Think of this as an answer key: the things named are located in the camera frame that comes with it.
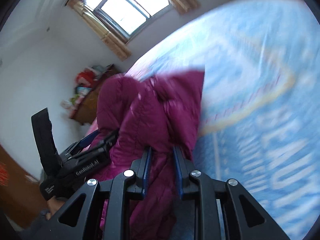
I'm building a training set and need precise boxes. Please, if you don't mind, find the magenta puffer jacket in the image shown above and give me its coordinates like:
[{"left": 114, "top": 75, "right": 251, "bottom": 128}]
[{"left": 93, "top": 69, "right": 204, "bottom": 239}]

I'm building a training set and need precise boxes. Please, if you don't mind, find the person left hand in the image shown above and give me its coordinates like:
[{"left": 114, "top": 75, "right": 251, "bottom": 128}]
[{"left": 46, "top": 197, "right": 65, "bottom": 220}]

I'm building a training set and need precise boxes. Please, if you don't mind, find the brown wooden desk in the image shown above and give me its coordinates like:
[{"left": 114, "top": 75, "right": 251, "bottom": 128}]
[{"left": 69, "top": 64, "right": 119, "bottom": 125}]

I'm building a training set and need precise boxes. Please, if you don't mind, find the green bag on desk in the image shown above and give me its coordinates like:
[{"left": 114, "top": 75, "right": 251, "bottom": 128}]
[{"left": 69, "top": 94, "right": 84, "bottom": 106}]

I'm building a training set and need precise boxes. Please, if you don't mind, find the brown wooden door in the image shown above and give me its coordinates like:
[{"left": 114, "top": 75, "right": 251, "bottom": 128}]
[{"left": 1, "top": 147, "right": 48, "bottom": 228}]

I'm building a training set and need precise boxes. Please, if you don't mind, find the red gift box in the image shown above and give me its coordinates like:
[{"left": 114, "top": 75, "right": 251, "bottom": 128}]
[{"left": 75, "top": 70, "right": 95, "bottom": 87}]

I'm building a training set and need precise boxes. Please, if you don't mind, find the left beige curtain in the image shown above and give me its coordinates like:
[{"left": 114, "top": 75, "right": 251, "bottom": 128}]
[{"left": 67, "top": 0, "right": 131, "bottom": 61}]

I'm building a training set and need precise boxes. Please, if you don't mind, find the blue and pink bedsheet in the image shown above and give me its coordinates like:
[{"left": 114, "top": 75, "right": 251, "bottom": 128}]
[{"left": 80, "top": 0, "right": 320, "bottom": 240}]

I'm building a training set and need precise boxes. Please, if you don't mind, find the window with metal frame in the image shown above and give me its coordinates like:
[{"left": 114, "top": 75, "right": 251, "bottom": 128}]
[{"left": 82, "top": 0, "right": 170, "bottom": 43}]

